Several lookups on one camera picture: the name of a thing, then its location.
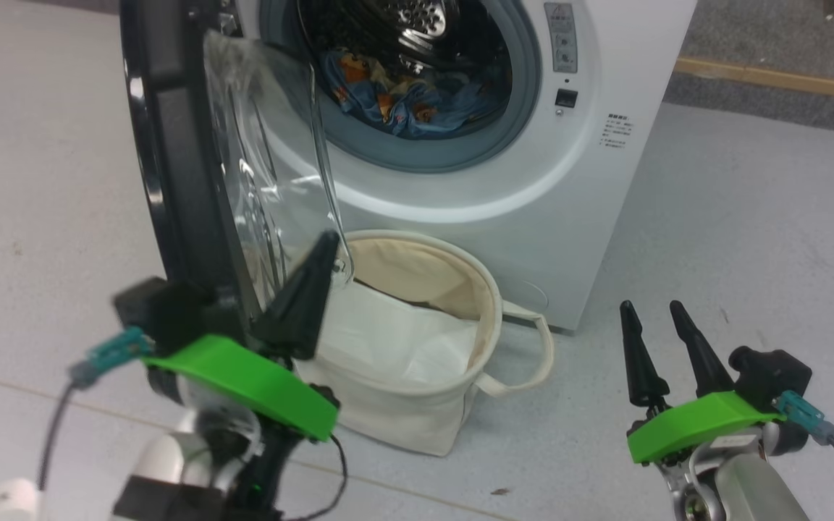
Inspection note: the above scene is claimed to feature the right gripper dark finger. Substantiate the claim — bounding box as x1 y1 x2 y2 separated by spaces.
669 300 736 399
620 300 671 407

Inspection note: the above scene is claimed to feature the thin left arm cable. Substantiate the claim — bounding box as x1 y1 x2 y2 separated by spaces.
39 376 77 493

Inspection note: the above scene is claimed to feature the teal left cable connector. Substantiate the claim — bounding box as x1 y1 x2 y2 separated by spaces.
69 326 153 388

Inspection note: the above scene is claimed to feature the teal cable connector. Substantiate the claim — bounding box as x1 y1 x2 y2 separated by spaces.
775 391 834 444
69 326 153 388

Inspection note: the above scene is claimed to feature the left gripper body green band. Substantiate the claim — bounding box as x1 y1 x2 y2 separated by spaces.
143 334 338 507

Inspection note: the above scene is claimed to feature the teal right cable connector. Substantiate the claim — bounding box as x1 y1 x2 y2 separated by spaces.
775 391 834 444

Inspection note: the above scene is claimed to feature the white front-load washing machine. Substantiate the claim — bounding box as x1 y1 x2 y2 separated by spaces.
222 0 699 334

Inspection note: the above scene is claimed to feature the blue patterned garment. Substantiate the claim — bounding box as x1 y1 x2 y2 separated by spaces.
319 49 508 140

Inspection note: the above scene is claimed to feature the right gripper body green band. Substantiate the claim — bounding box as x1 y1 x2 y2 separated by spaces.
627 391 783 521

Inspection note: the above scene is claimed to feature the cream canvas laundry basket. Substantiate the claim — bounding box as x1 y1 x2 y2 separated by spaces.
294 230 555 458

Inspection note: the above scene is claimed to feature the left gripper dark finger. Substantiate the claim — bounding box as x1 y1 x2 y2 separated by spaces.
250 230 340 361

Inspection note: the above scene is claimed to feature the white folded basket liner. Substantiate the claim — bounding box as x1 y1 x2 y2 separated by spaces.
316 279 479 388

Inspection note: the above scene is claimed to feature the grey warning sticker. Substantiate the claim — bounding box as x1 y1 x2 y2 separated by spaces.
544 2 578 73

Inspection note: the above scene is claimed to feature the black round glass washer door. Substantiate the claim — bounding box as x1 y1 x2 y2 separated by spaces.
119 0 354 341

